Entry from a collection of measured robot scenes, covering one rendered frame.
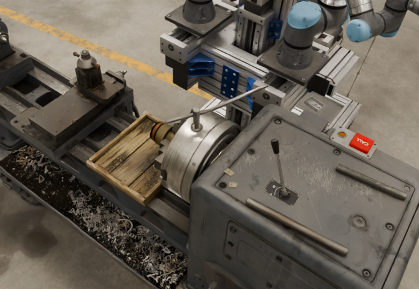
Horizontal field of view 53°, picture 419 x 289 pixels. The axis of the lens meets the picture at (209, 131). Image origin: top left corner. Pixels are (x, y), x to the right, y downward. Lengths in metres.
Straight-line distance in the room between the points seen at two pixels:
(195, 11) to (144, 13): 2.32
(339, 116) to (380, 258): 1.93
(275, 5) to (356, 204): 0.99
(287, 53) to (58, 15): 2.92
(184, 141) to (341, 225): 0.53
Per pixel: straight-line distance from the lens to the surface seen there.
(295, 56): 1.73
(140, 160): 1.72
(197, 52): 1.99
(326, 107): 3.08
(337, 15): 1.75
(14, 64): 2.20
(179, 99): 3.26
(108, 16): 4.21
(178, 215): 1.59
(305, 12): 1.67
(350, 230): 1.19
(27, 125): 1.89
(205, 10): 1.93
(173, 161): 1.35
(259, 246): 1.23
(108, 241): 1.89
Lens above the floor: 2.22
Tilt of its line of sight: 47 degrees down
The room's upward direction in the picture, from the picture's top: 5 degrees clockwise
